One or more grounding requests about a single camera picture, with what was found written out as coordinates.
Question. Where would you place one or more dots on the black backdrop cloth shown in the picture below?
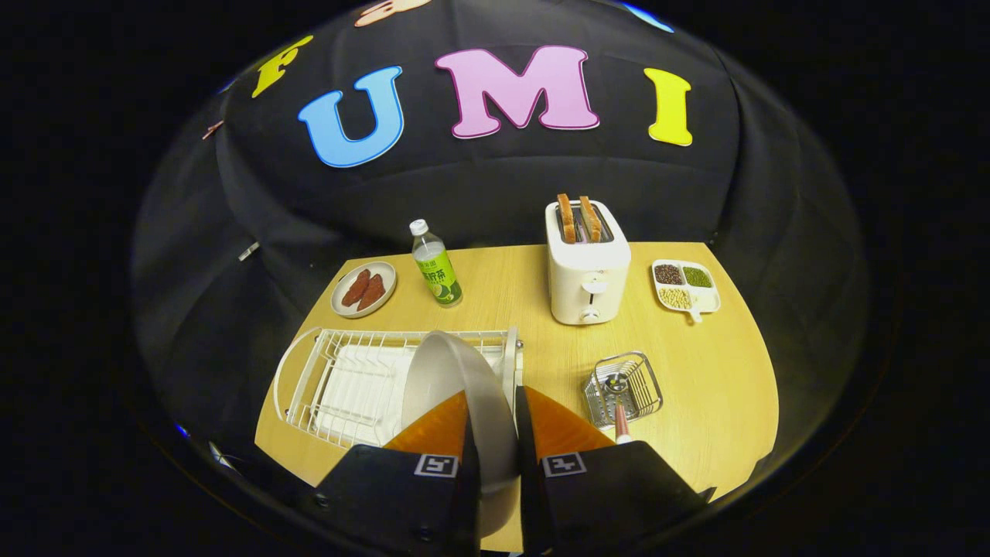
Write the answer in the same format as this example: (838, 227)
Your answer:
(479, 186)

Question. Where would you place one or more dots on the wooden clothespin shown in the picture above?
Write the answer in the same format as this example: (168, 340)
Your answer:
(213, 129)

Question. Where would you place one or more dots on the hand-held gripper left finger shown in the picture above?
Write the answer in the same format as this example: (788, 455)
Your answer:
(470, 510)

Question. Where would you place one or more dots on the white toaster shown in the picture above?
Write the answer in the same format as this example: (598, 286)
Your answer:
(588, 271)

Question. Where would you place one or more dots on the toast slice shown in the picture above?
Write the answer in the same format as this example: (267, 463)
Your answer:
(591, 216)
(567, 218)

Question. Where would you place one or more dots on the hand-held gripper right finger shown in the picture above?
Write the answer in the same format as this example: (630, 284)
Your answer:
(527, 495)

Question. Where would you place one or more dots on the white plate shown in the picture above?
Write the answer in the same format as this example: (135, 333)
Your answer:
(448, 371)

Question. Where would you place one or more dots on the green label drink bottle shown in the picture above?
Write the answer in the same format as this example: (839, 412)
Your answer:
(437, 271)

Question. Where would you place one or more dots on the red sausage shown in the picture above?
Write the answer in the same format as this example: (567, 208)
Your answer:
(356, 288)
(372, 292)

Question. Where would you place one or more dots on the small white tag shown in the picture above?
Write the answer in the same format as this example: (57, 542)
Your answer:
(249, 251)

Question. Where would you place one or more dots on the small beige dish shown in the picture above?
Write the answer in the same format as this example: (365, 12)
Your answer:
(385, 272)

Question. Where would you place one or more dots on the white divided bean dish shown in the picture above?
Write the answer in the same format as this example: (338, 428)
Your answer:
(705, 298)

